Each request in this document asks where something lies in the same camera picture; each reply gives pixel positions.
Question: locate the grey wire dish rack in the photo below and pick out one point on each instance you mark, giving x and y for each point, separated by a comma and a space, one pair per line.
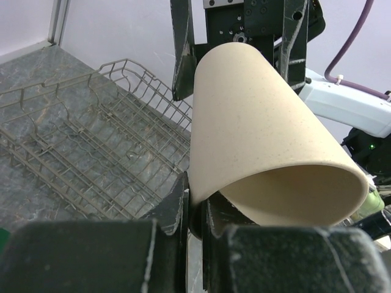
110, 142

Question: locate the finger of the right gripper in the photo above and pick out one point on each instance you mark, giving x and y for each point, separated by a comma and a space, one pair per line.
185, 60
293, 49

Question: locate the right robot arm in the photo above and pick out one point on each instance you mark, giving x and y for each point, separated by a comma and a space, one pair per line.
366, 111

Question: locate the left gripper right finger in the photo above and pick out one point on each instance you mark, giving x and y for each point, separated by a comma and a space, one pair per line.
240, 256

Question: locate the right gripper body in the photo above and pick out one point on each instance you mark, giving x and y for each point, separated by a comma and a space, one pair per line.
256, 23

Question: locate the green folded t-shirt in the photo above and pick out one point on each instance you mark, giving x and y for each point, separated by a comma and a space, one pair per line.
4, 236

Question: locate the light green flower plate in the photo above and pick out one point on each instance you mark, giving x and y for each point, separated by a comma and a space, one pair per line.
372, 204

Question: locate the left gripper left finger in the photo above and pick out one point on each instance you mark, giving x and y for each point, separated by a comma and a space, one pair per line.
144, 255

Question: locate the beige ceramic cup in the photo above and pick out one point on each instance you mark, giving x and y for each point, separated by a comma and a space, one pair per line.
256, 142

